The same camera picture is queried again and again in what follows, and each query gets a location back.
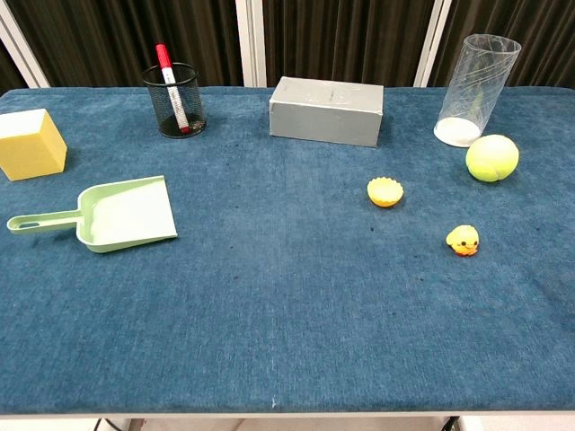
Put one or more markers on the gray rectangular box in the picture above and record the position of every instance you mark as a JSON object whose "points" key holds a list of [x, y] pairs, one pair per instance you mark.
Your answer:
{"points": [[323, 116]]}

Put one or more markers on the yellow rubber duck toy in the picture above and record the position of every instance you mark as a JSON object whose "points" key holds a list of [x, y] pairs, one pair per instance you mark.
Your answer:
{"points": [[462, 240]]}

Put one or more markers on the blue fabric table cloth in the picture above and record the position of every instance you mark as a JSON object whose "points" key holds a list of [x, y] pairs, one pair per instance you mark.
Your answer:
{"points": [[287, 292]]}

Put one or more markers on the yellow scalloped cup mold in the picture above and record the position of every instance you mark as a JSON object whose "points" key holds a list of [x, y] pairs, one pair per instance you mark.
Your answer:
{"points": [[385, 193]]}

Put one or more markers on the black mesh pen holder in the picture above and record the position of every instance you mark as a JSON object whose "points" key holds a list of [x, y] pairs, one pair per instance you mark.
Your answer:
{"points": [[195, 103]]}

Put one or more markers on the light green plastic dustpan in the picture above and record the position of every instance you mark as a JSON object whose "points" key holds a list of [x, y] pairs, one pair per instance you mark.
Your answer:
{"points": [[130, 211]]}

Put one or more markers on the black pleated curtain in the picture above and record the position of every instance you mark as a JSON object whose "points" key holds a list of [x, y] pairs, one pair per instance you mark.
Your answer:
{"points": [[6, 72], [548, 36], [112, 36], [341, 36]]}

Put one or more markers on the clear plastic cylinder container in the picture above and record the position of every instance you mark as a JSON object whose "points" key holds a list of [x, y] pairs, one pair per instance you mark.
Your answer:
{"points": [[458, 132]]}

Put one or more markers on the red capped white marker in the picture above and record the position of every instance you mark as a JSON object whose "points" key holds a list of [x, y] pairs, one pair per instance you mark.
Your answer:
{"points": [[162, 56]]}

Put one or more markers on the yellow-green tennis ball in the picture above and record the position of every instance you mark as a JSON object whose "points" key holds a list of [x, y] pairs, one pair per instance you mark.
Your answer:
{"points": [[492, 158]]}

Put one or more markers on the yellow foam cube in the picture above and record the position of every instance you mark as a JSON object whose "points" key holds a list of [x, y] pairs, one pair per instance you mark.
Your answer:
{"points": [[27, 152]]}

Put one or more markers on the white metal frame post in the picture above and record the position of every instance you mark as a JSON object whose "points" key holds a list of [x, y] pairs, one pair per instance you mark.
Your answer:
{"points": [[431, 45], [22, 54], [251, 45]]}

